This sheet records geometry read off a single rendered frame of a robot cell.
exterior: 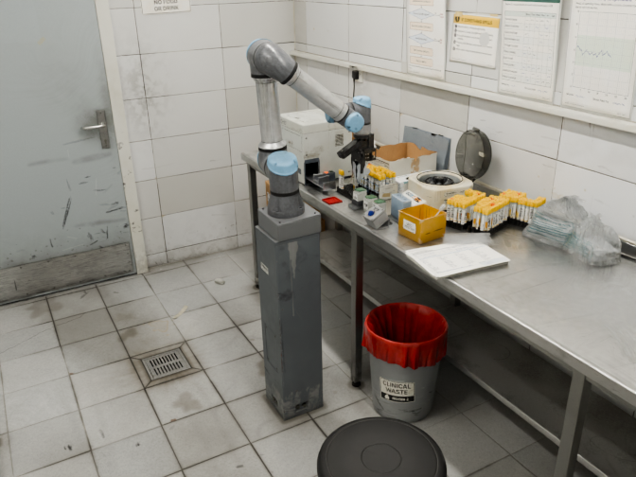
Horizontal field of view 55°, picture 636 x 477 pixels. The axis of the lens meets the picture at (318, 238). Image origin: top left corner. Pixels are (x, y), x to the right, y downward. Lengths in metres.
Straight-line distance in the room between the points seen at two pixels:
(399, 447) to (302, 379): 1.06
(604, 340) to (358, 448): 0.75
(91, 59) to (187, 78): 0.60
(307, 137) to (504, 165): 0.91
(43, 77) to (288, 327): 2.07
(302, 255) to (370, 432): 0.90
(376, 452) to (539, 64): 1.60
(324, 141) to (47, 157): 1.71
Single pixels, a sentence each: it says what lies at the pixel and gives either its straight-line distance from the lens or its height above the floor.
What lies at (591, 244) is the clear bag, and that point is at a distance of 2.32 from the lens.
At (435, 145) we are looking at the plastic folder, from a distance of 3.07.
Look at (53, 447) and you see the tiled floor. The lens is 2.95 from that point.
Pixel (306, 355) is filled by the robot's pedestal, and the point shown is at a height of 0.31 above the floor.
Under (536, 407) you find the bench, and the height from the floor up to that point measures 0.27.
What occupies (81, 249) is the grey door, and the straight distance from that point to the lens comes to 4.08.
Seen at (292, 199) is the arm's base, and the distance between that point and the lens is 2.37.
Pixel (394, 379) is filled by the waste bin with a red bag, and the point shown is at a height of 0.25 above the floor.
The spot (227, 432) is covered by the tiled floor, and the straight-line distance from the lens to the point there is 2.80.
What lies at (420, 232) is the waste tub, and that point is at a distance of 2.31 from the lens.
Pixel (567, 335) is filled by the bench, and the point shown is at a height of 0.88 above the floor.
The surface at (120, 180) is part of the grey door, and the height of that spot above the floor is 0.66.
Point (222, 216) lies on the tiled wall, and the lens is 4.33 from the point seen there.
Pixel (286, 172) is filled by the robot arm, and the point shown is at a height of 1.13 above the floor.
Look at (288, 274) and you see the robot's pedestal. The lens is 2.44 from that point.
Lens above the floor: 1.84
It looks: 24 degrees down
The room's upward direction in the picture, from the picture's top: 1 degrees counter-clockwise
